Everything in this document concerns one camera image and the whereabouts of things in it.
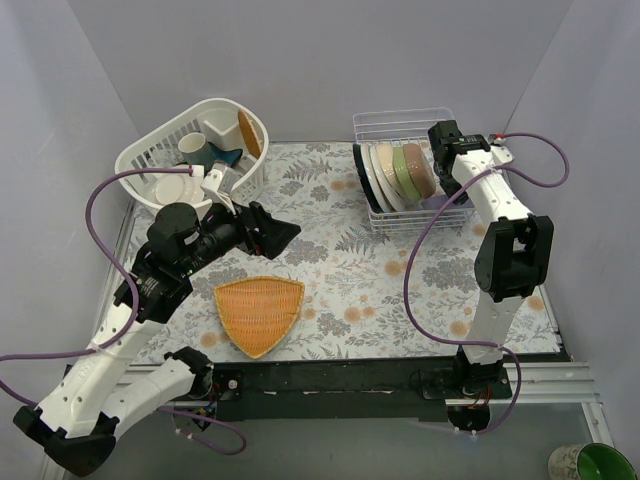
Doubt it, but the black base frame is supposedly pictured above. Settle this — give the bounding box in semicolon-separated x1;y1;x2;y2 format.
154;357;526;426

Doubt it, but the white plate in basket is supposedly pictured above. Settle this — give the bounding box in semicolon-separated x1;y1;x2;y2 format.
147;173;204;206

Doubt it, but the woven coaster in basket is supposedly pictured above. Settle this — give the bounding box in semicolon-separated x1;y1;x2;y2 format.
237;109;262;159

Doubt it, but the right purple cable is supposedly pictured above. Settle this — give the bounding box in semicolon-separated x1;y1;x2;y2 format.
403;132;572;435

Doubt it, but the white cup in basket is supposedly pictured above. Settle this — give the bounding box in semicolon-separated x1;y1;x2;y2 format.
178;132;207;165

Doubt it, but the green square bowl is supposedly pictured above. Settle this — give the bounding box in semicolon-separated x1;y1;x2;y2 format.
392;146;421;203

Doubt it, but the pink square bowl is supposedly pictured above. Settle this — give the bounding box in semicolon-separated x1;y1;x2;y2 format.
402;143;436;199

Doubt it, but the green floral mug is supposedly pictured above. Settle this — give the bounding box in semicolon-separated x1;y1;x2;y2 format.
547;443;638;480

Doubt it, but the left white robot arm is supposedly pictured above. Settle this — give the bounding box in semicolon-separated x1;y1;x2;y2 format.
13;202;301;477

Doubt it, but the watermelon pattern plate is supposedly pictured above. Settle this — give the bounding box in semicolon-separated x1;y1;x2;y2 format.
360;144;393;213

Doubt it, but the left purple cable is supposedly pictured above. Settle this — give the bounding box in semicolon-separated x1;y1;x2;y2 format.
0;167;249;455

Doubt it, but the white plastic basket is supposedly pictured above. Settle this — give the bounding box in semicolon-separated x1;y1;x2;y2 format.
115;98;269;218

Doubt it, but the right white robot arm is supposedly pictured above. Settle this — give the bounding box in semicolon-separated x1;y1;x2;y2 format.
424;120;554;398

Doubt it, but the woven bamboo tray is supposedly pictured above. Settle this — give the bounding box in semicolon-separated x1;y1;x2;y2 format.
214;276;305;359

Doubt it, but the floral table mat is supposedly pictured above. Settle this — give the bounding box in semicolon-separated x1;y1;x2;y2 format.
137;143;485;364

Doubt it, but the white square container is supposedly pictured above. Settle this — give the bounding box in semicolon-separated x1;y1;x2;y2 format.
200;108;244;150

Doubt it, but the beige square bowl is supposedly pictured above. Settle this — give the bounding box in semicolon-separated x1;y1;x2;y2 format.
375;143;408;211

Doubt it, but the white wire dish rack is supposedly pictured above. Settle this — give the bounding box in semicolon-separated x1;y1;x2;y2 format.
353;107;454;234

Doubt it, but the purple square bowl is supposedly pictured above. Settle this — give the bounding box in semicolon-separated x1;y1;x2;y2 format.
420;195;474;211

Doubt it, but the red rimmed beige plate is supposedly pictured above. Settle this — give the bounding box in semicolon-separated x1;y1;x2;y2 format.
352;143;381;213

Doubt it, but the blue star dish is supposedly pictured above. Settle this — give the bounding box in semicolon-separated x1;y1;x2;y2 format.
205;142;244;168

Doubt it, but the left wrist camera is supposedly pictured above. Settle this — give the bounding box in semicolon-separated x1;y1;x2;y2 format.
190;163;241;214

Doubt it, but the purple cable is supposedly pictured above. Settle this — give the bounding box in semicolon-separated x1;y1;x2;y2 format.
0;167;249;455
403;132;572;435

